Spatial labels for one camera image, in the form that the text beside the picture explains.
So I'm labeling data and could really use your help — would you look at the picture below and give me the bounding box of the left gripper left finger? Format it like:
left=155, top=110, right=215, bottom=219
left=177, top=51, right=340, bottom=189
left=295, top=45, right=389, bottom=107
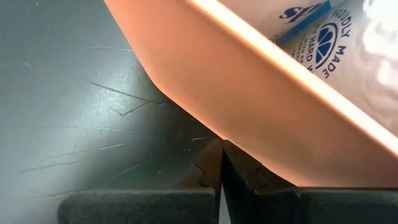
left=57, top=139, right=223, bottom=224

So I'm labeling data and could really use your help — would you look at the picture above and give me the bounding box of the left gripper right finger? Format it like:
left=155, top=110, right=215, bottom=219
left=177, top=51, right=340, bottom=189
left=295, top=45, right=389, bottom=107
left=221, top=139, right=398, bottom=224

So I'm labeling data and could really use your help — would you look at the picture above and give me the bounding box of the orange plastic bin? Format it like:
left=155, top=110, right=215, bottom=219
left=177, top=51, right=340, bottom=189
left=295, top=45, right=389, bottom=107
left=104, top=0, right=398, bottom=189

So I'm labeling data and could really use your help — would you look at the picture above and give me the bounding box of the silver Spindrift can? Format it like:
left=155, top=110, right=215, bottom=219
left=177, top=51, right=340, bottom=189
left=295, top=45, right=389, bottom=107
left=275, top=0, right=398, bottom=138
left=219, top=0, right=330, bottom=43

